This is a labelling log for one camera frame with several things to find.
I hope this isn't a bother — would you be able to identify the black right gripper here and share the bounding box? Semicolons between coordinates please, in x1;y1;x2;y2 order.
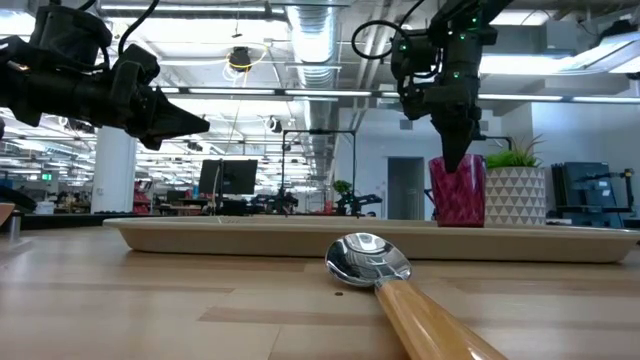
398;25;500;175

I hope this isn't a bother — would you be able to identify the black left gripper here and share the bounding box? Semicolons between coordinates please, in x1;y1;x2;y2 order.
97;74;212;152

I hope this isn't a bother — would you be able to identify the red patterned cup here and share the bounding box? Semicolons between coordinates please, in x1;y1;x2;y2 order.
428;153;488;229

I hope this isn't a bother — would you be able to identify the spoon with orange handle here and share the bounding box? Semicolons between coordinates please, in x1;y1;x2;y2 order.
324;231;510;360

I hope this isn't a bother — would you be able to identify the beige plastic tray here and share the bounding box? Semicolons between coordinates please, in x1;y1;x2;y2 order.
101;214;640;265

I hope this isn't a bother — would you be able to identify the grey door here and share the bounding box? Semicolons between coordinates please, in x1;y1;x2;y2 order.
386;155;426;208

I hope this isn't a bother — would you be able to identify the white building column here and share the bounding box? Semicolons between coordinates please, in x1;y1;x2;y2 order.
90;124;138;215

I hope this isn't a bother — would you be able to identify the potted plant in patterned pot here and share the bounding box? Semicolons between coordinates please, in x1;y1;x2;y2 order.
482;133;548;227

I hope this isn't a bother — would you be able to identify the black computer monitor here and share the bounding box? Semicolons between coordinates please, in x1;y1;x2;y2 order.
198;158;259;197

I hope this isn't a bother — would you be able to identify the background robot workstation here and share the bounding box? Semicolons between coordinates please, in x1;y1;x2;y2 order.
550;160;640;230

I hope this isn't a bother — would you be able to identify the black metal frame stand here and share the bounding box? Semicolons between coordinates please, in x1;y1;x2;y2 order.
472;133;513;152
280;128;358;217

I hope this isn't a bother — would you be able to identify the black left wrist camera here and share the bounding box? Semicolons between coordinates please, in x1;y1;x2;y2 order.
109;43;162;97

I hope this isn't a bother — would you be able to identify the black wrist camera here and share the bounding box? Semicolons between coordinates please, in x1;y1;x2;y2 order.
390;30;437;82
109;43;162;97

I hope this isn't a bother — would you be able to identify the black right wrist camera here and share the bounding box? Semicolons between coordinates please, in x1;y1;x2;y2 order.
390;30;437;82

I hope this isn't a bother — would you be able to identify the black ceiling mounted camera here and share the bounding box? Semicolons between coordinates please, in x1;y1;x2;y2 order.
227;45;254;73

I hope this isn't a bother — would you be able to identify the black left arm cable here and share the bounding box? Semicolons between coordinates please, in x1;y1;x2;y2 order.
117;0;162;57

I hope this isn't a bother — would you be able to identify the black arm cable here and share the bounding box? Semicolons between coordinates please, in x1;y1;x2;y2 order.
350;0;427;62
117;0;162;57

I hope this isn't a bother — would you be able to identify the black aluminium table frame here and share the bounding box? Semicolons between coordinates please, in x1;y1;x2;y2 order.
18;211;114;232

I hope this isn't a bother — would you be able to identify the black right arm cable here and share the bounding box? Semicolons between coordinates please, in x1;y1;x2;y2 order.
350;0;427;62

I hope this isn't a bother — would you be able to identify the silver ceiling duct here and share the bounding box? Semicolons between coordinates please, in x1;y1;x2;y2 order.
283;3;347;184

